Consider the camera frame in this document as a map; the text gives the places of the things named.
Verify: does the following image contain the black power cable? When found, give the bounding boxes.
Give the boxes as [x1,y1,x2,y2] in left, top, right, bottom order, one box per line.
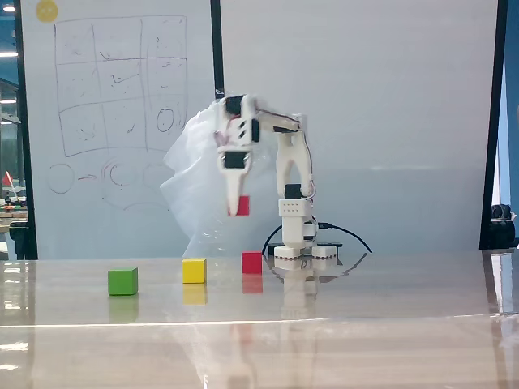
[261,221,374,257]

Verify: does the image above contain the plain blank whiteboard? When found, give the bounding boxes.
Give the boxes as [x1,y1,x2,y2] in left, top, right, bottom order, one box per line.
[218,0,509,252]

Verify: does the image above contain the cluttered wooden workbench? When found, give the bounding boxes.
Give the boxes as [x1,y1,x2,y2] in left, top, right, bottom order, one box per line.
[0,196,28,233]

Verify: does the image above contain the yellow round magnet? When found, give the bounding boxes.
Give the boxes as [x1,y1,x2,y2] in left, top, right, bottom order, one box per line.
[35,0,60,23]

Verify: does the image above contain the black device beside whiteboard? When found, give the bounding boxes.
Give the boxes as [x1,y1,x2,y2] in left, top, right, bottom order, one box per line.
[487,203,517,250]

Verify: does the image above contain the green wooden cube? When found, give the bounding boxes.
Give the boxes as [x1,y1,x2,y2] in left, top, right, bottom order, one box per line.
[107,267,139,297]

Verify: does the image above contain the black chair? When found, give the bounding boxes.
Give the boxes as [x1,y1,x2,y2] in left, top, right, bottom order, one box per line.
[8,221,31,261]

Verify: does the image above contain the yellow wooden cube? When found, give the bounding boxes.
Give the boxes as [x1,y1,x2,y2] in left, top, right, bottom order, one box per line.
[181,257,208,284]

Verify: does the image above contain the whiteboard with marker drawings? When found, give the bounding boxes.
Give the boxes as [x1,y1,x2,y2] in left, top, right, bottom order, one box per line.
[14,0,225,261]

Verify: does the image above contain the clear crumpled plastic bag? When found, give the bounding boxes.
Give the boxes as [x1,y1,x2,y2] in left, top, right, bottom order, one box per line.
[159,95,281,260]

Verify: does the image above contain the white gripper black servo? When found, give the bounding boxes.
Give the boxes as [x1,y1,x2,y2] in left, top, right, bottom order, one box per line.
[217,146,251,217]

